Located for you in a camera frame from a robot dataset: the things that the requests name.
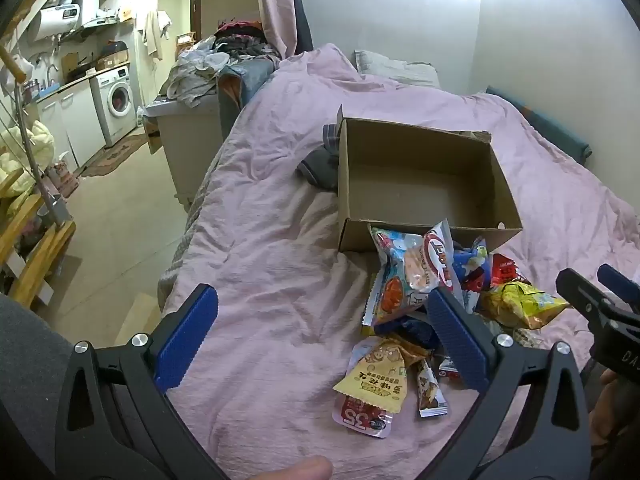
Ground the pale yellow blanket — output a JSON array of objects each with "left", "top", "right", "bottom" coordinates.
[{"left": 0, "top": 120, "right": 56, "bottom": 196}]

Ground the brown floor rug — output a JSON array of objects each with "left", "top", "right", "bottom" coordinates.
[{"left": 80, "top": 132, "right": 151, "bottom": 178}]

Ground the hanging white towel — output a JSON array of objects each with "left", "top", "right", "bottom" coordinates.
[{"left": 140, "top": 10, "right": 173, "bottom": 58}]

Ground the person's grey clothing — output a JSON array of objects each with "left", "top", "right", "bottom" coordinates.
[{"left": 0, "top": 292, "right": 76, "bottom": 480}]

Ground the dark blue snack packet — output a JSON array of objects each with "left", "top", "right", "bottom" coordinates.
[{"left": 374, "top": 310, "right": 443, "bottom": 351}]

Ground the pink curtain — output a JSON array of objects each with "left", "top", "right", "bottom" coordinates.
[{"left": 255, "top": 0, "right": 301, "bottom": 58}]

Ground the pink blanket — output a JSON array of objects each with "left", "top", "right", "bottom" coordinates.
[{"left": 157, "top": 42, "right": 640, "bottom": 480}]

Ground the small brown white bar packet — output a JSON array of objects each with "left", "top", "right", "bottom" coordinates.
[{"left": 416, "top": 359, "right": 448, "bottom": 418}]

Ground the white and red pouch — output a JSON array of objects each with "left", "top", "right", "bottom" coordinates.
[{"left": 331, "top": 394, "right": 392, "bottom": 439}]

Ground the person's left hand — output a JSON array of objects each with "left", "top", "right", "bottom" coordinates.
[{"left": 257, "top": 456, "right": 334, "bottom": 480}]

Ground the person's right hand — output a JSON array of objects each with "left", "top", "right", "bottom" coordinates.
[{"left": 590, "top": 369, "right": 640, "bottom": 480}]

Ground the white storage chest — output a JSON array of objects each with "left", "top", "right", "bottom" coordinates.
[{"left": 142, "top": 97, "right": 223, "bottom": 206}]

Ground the wooden rack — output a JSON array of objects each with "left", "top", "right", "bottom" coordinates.
[{"left": 0, "top": 167, "right": 78, "bottom": 311}]

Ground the brown cardboard box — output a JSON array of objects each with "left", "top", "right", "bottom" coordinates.
[{"left": 336, "top": 105, "right": 523, "bottom": 253}]

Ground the teal cushion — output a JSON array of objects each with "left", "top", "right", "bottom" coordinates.
[{"left": 485, "top": 85, "right": 593, "bottom": 166}]

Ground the pile of white clothes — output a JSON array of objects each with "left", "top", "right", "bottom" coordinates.
[{"left": 166, "top": 37, "right": 231, "bottom": 108}]

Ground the white kitchen cabinet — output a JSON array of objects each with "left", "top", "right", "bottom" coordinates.
[{"left": 37, "top": 80, "right": 108, "bottom": 171}]

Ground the pale pillow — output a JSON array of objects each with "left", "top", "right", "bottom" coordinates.
[{"left": 354, "top": 50, "right": 441, "bottom": 88}]

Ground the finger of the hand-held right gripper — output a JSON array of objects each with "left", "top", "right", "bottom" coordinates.
[
  {"left": 555, "top": 267, "right": 619, "bottom": 320},
  {"left": 597, "top": 263, "right": 640, "bottom": 312}
]

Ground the blue-grey quilt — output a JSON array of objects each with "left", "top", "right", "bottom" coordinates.
[{"left": 217, "top": 55, "right": 281, "bottom": 126}]

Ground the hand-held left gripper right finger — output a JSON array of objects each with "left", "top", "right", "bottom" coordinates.
[{"left": 427, "top": 286, "right": 596, "bottom": 480}]

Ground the white water heater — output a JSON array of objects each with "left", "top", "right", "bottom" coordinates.
[{"left": 25, "top": 0, "right": 101, "bottom": 43}]

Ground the yellow snack bag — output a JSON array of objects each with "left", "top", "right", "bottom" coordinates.
[{"left": 477, "top": 281, "right": 572, "bottom": 331}]

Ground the red snack packet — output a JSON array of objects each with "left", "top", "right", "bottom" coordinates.
[{"left": 490, "top": 254, "right": 532, "bottom": 288}]

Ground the beige cartoon snack packet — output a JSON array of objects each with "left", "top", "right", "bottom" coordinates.
[{"left": 332, "top": 337, "right": 426, "bottom": 413}]

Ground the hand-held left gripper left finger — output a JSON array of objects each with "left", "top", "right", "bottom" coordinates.
[{"left": 54, "top": 283, "right": 228, "bottom": 480}]

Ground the pale beige snack packet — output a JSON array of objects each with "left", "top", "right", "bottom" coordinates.
[{"left": 502, "top": 327, "right": 545, "bottom": 350}]

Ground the dark padded post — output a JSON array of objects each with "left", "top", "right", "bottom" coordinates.
[{"left": 286, "top": 0, "right": 315, "bottom": 53}]

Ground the white washing machine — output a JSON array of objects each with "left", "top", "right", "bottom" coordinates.
[{"left": 90, "top": 62, "right": 136, "bottom": 148}]

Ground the grey striped cloth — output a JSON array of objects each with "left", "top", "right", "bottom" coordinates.
[{"left": 297, "top": 122, "right": 346, "bottom": 191}]

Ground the pile of dark clothes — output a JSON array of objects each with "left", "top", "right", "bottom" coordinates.
[{"left": 215, "top": 20, "right": 278, "bottom": 58}]

